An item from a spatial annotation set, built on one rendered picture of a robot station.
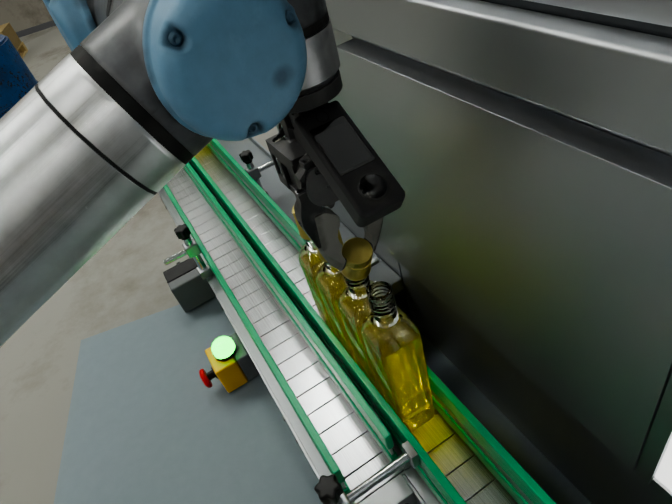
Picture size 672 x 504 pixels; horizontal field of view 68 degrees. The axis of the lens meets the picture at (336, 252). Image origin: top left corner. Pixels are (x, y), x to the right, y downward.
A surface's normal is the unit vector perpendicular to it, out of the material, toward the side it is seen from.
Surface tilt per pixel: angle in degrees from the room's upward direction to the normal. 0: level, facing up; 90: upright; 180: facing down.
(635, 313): 90
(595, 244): 90
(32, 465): 0
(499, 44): 90
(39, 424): 0
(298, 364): 0
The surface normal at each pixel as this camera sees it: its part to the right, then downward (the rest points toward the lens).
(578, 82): -0.84, 0.48
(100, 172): 0.48, 0.43
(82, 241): 0.69, 0.66
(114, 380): -0.22, -0.72
